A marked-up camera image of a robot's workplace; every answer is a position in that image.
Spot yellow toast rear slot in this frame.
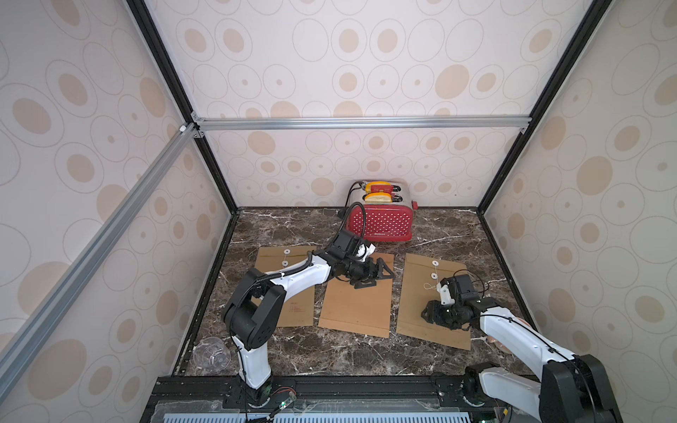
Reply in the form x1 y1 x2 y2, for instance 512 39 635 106
364 181 393 194

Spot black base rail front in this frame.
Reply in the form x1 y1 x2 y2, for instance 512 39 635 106
140 373 533 422

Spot clear plastic cup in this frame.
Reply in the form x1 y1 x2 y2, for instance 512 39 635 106
190 337 231 374

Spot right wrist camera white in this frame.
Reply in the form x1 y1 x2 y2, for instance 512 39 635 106
435 280 455 306

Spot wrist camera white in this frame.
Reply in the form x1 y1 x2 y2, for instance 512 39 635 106
435 280 455 306
354 241 376 262

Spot diagonal aluminium rail left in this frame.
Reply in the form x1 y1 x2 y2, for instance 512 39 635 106
1 123 197 401

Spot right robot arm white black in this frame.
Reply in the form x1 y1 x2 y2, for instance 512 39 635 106
421 274 622 422

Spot envelope white string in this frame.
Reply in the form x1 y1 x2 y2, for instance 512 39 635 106
422 260 441 292

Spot brown file envelope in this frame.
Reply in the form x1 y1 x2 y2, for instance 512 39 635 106
396 253 471 351
318 278 393 338
251 245 318 329

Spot red toaster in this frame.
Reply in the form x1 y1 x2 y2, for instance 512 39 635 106
345 181 418 243

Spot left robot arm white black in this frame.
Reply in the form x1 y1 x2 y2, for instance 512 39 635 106
222 229 394 407

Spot black corrugated cable hose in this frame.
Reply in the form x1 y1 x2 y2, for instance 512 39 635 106
337 202 368 244

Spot horizontal aluminium rail back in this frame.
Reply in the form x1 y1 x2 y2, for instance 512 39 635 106
196 115 532 131

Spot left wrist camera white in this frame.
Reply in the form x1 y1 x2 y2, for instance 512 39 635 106
354 241 376 262

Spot yellow toast slot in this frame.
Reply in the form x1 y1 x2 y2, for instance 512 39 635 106
363 192 392 204
364 181 393 194

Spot yellow toast front slot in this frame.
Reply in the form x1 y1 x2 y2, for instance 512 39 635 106
363 192 392 204

